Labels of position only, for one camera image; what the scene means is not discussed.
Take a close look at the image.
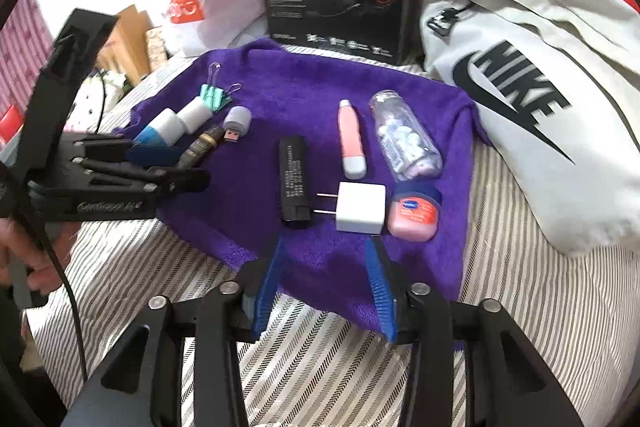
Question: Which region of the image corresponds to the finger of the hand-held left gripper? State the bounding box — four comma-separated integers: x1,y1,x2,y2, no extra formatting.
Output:
80,163,211,198
72,132,182,168

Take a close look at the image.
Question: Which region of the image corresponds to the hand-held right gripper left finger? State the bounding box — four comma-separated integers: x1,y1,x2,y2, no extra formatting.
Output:
60,234,287,427

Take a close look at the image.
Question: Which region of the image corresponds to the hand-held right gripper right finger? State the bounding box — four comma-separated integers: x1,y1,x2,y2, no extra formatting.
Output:
365,237,586,427

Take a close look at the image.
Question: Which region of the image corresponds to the blue and white tube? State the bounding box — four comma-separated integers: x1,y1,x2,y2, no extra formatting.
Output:
132,99,213,148

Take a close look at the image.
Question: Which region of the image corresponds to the black and gold marker pen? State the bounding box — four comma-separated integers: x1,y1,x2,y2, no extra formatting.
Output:
177,126,223,168

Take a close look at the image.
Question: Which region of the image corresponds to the small white USB stick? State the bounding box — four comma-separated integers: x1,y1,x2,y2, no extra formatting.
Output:
222,106,252,144

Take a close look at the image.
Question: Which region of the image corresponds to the small pink jar blue lid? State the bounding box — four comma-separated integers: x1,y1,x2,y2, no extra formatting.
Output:
387,181,443,242

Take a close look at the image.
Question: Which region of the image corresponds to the white charger plug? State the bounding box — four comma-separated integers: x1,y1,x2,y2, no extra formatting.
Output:
314,181,387,235

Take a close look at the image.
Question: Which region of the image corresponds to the black rectangular device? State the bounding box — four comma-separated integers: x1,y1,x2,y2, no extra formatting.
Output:
277,136,316,228

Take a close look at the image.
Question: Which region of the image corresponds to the pink and white tube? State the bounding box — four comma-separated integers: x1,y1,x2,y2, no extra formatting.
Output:
337,98,368,180

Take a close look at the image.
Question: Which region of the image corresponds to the person's left hand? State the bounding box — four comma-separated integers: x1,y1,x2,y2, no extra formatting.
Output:
0,217,81,293

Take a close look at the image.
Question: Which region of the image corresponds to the white dotted plush toy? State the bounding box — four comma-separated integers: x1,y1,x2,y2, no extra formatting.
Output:
65,72,132,132

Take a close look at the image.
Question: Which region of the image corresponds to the green binder clip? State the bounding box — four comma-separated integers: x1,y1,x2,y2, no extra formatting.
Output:
199,63,244,112

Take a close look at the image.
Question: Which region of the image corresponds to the small patterned box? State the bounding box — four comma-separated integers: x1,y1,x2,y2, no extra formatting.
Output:
145,27,169,72

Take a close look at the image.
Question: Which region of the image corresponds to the wooden furniture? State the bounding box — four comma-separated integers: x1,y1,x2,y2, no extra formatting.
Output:
95,4,153,88

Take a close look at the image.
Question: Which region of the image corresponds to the purple towel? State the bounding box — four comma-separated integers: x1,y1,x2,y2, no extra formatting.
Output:
112,38,493,343

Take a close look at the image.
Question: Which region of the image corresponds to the clear bottle with tablets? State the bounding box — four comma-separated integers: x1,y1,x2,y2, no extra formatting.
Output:
369,89,445,184

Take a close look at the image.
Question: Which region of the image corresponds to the light grey backpack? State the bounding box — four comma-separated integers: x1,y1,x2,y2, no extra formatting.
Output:
420,0,640,258

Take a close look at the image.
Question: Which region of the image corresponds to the black cable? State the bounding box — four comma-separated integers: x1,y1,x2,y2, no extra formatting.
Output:
0,147,91,383

